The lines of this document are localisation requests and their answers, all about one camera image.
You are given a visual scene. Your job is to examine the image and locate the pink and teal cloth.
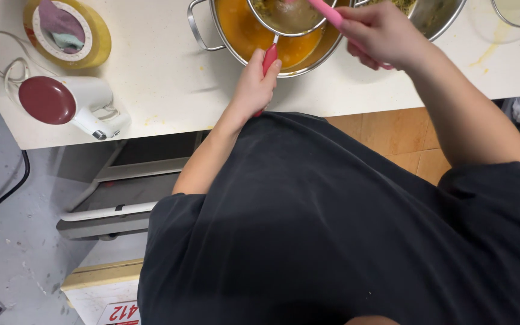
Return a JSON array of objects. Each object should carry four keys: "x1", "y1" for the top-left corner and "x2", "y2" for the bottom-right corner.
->
[{"x1": 38, "y1": 0, "x2": 86, "y2": 51}]

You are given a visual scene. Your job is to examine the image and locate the white box with red print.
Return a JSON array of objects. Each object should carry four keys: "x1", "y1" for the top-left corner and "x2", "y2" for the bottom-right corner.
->
[{"x1": 60, "y1": 258, "x2": 144, "y2": 325}]

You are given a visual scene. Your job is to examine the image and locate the red-handled metal strainer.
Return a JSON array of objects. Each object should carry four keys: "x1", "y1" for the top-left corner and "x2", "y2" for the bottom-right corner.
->
[{"x1": 246, "y1": 0, "x2": 338, "y2": 117}]

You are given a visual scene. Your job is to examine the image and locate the steel bowl with pulp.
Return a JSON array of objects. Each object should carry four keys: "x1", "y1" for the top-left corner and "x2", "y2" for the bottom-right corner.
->
[{"x1": 363, "y1": 0, "x2": 467, "y2": 42}]

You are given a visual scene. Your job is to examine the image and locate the person's right hand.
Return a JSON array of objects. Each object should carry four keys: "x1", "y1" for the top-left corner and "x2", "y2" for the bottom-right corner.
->
[{"x1": 335, "y1": 1, "x2": 429, "y2": 72}]

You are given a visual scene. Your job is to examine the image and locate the black cable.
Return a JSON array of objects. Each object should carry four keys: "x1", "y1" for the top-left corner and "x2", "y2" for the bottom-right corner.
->
[{"x1": 0, "y1": 150, "x2": 31, "y2": 237}]

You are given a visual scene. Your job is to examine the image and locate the person's left hand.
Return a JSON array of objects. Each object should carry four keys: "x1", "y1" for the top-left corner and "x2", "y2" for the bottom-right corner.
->
[{"x1": 231, "y1": 48, "x2": 283, "y2": 119}]

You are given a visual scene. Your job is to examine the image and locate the steel pot with orange liquid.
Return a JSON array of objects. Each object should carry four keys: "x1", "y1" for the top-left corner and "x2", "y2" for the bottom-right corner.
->
[{"x1": 187, "y1": 0, "x2": 356, "y2": 79}]

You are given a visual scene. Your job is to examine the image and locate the yellow plastic container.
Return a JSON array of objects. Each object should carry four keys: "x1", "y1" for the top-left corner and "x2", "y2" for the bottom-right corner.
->
[{"x1": 23, "y1": 0, "x2": 112, "y2": 70}]

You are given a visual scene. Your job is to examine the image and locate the person's dark grey shirt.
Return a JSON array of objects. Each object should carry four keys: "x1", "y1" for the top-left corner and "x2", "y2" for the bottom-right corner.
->
[{"x1": 137, "y1": 111, "x2": 520, "y2": 325}]

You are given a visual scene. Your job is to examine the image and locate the pink silicone spatula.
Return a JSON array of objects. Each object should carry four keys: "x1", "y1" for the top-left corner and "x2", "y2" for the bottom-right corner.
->
[{"x1": 306, "y1": 0, "x2": 395, "y2": 71}]

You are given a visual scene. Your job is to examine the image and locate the white appliance with maroon lid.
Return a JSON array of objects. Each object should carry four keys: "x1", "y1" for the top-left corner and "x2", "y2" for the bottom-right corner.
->
[{"x1": 18, "y1": 75, "x2": 132, "y2": 141}]

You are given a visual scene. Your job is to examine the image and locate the white metal shelf frame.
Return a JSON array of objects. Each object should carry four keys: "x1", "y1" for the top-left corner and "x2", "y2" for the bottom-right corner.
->
[{"x1": 56, "y1": 132, "x2": 206, "y2": 241}]

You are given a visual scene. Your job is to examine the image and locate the glass lid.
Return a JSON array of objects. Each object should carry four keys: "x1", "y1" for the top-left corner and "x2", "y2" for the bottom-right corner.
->
[{"x1": 490, "y1": 0, "x2": 520, "y2": 29}]

